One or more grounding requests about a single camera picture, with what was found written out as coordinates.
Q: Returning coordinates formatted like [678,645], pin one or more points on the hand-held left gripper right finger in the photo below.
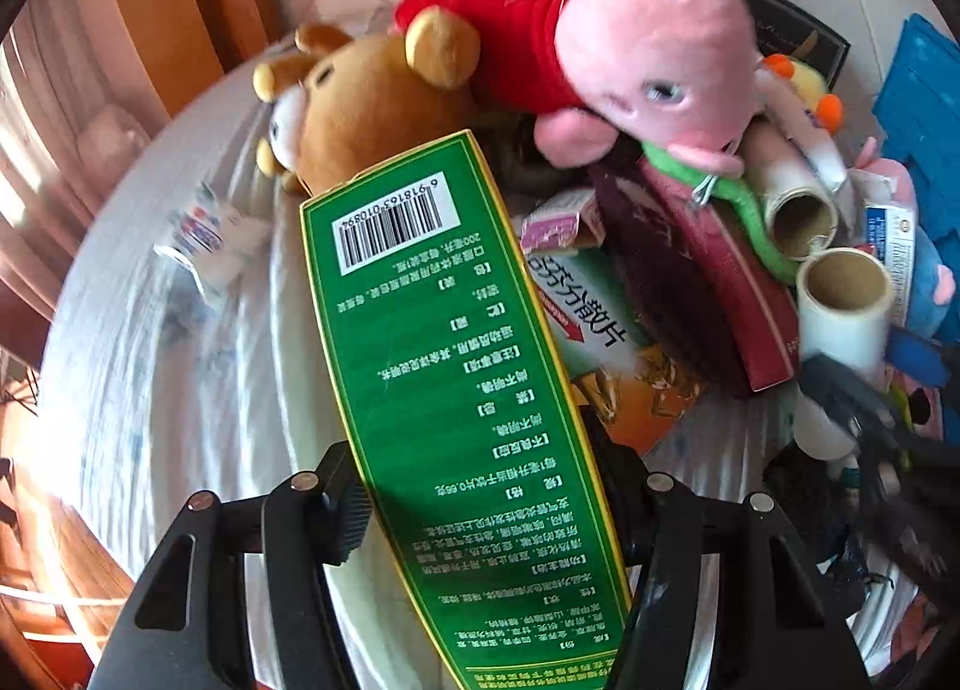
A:
[667,547]

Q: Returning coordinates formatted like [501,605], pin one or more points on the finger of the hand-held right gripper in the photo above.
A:
[847,397]
[926,360]

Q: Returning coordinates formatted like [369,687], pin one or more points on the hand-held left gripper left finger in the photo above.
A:
[337,502]

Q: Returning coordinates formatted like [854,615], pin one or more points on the short white lint roll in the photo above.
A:
[847,315]

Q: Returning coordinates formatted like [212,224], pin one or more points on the brown bear plush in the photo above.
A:
[367,105]

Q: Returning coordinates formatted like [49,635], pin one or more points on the pink printed cloth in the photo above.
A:
[919,405]

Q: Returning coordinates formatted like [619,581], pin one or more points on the blue pig plush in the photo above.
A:
[934,277]

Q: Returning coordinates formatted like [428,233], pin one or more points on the white striped sheet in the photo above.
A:
[187,397]

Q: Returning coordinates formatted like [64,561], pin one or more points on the maroon box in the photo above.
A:
[697,285]

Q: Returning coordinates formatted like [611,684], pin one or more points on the orange and green medicine box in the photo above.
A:
[622,360]

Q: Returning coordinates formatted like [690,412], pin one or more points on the small pink pig plush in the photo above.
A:
[889,169]

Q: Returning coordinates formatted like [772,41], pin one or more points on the flat green plush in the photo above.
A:
[742,210]

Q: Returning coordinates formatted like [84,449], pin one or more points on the long thin cardboard roll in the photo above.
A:
[787,187]

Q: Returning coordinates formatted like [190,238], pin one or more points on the blue brick pattern panel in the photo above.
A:
[926,105]

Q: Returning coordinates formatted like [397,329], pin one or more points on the white toothpaste tube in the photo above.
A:
[806,127]

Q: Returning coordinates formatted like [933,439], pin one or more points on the crumpled white blue packet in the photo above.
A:
[210,240]

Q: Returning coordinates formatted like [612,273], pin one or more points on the yellow duck plush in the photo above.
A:
[814,90]

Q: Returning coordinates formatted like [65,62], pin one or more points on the small pink box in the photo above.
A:
[555,229]

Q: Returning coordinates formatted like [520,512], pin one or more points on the black gift box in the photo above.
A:
[795,22]

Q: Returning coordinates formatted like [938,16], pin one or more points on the pink pig plush red shirt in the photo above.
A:
[645,22]

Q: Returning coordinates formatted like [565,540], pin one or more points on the pink curtain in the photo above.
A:
[60,172]

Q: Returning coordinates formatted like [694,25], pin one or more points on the wooden bed frame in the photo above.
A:
[60,562]

